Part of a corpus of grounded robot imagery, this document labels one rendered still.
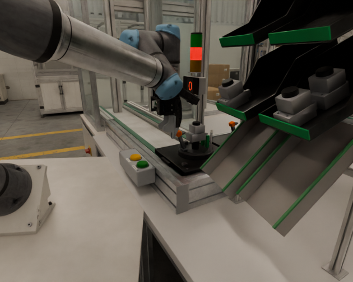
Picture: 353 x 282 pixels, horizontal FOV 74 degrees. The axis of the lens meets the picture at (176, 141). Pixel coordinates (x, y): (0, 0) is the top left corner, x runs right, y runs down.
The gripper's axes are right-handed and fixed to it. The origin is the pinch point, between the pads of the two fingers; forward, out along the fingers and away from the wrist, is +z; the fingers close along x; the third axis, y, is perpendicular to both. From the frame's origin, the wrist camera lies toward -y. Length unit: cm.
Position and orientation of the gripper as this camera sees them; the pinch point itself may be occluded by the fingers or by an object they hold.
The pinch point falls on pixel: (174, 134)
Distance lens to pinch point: 84.2
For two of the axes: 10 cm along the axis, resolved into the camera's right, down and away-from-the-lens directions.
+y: -8.7, 1.7, -4.6
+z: 0.0, 9.4, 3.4
